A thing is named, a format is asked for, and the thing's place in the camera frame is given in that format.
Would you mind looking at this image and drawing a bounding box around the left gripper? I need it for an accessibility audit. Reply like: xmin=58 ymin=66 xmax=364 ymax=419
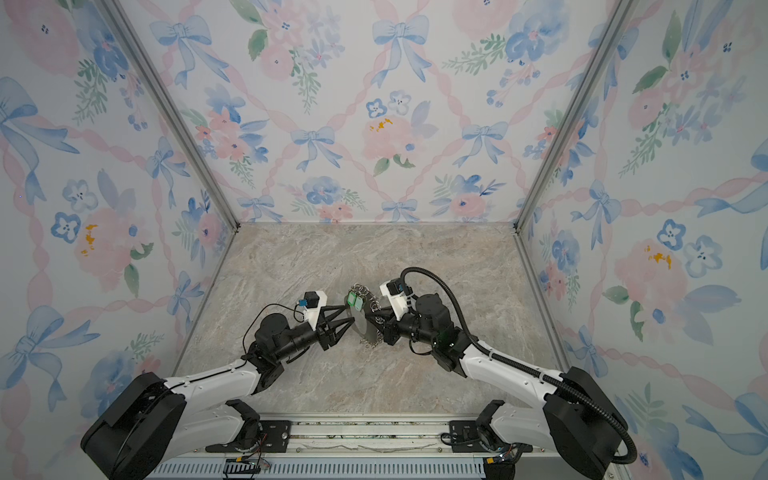
xmin=274 ymin=306 xmax=354 ymax=365

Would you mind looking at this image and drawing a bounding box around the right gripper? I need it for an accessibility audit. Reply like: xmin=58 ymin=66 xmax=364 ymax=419
xmin=366 ymin=307 xmax=441 ymax=351

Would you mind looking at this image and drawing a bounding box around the green key tag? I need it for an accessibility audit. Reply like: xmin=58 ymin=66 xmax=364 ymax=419
xmin=346 ymin=290 xmax=366 ymax=312

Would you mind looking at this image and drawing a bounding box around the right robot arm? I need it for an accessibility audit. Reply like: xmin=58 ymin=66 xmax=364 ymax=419
xmin=351 ymin=294 xmax=637 ymax=479

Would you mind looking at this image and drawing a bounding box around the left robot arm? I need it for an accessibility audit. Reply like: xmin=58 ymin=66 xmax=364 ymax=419
xmin=80 ymin=306 xmax=355 ymax=479

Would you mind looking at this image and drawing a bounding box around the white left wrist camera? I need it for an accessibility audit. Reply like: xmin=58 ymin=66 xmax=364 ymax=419
xmin=298 ymin=291 xmax=328 ymax=330

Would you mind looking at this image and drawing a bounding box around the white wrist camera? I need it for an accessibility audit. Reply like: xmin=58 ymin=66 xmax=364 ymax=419
xmin=298 ymin=291 xmax=328 ymax=330
xmin=380 ymin=278 xmax=412 ymax=321

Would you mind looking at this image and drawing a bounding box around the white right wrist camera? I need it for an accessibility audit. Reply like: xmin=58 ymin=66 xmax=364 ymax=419
xmin=380 ymin=278 xmax=412 ymax=321

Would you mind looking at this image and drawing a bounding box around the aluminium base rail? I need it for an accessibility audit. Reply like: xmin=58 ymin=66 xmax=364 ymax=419
xmin=144 ymin=415 xmax=582 ymax=479

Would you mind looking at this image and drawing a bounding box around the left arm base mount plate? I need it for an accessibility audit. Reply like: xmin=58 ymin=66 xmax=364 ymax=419
xmin=205 ymin=399 xmax=292 ymax=454

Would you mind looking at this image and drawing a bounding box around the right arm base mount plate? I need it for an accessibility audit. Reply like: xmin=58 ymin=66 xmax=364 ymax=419
xmin=448 ymin=398 xmax=534 ymax=455

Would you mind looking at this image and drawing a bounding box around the aluminium corner post left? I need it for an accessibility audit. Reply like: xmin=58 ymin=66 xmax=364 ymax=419
xmin=95 ymin=1 xmax=240 ymax=232

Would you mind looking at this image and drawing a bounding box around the aluminium corner post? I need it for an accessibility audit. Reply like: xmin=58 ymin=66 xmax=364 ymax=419
xmin=514 ymin=0 xmax=636 ymax=236
xmin=95 ymin=1 xmax=240 ymax=232

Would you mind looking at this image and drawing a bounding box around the aluminium corner post right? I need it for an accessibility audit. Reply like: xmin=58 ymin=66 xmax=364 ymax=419
xmin=514 ymin=0 xmax=636 ymax=236

